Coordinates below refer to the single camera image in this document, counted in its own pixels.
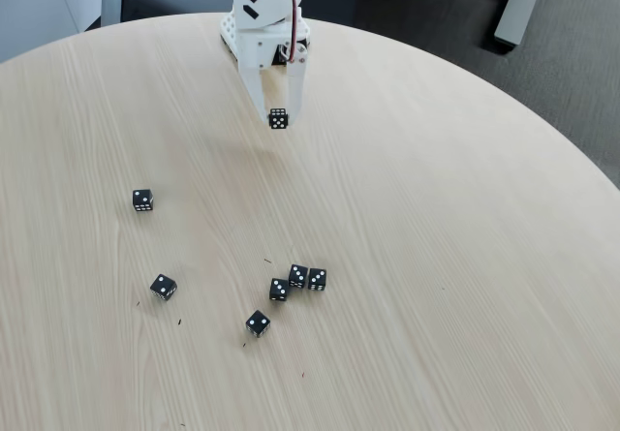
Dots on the black die showing two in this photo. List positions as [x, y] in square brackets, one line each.
[163, 287]
[258, 324]

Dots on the black die showing three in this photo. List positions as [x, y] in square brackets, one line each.
[317, 279]
[298, 276]
[279, 289]

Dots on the grey desk leg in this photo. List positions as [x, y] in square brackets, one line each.
[516, 9]

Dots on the black die showing six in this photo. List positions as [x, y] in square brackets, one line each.
[278, 119]

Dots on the black die showing one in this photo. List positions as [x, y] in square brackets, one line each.
[142, 200]

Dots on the white cabinet panel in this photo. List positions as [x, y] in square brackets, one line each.
[43, 9]

